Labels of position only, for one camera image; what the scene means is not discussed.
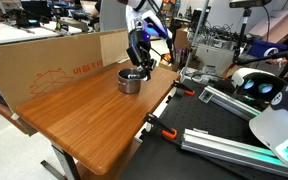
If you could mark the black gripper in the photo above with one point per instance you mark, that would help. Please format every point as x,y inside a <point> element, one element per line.
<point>138,51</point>

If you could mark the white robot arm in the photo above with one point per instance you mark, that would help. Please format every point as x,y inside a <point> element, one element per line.
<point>143,19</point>

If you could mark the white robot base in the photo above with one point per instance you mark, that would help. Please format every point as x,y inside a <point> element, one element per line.
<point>271,126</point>

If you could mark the silver steel pot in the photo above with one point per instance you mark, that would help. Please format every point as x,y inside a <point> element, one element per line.
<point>129,81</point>

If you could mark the orange black clamp far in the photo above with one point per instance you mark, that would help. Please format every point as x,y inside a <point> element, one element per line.
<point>186,89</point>

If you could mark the orange black clamp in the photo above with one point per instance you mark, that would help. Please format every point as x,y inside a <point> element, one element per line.
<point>153,120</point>
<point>186,89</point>

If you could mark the orange black clamp near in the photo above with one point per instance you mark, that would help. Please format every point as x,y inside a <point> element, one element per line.
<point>153,120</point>

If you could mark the black perforated breadboard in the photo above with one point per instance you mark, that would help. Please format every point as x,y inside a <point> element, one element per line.
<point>160,158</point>

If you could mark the white vr headset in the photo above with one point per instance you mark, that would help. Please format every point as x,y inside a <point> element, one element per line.
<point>256,86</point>

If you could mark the brown cardboard panel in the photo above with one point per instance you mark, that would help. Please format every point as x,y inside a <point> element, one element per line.
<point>31,69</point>

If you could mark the aluminium extrusion rail far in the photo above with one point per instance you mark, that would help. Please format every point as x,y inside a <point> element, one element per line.
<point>242,110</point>

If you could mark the aluminium extrusion rail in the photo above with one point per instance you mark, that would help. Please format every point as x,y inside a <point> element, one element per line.
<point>242,110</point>
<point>232,151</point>

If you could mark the aluminium extrusion rail near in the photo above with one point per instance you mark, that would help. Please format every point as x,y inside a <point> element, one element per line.
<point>232,151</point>

